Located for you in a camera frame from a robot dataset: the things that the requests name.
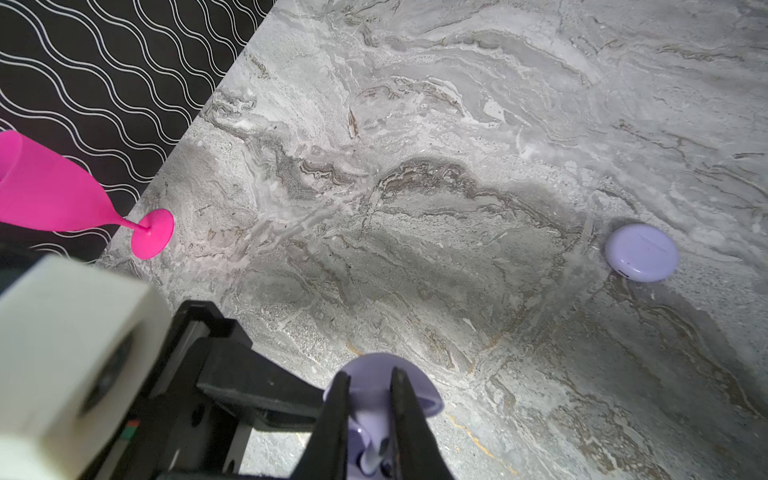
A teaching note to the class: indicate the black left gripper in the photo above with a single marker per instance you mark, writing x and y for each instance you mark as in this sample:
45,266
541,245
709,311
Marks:
175,425

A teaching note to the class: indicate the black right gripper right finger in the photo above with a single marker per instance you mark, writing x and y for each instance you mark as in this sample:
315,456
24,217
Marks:
416,453

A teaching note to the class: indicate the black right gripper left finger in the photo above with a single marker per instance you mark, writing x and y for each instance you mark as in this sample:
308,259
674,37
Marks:
325,456

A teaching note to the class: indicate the purple earbud charging case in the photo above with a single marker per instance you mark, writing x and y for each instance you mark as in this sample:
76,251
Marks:
370,411

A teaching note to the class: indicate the pink plastic goblet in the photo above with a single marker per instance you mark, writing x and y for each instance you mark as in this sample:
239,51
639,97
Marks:
42,190

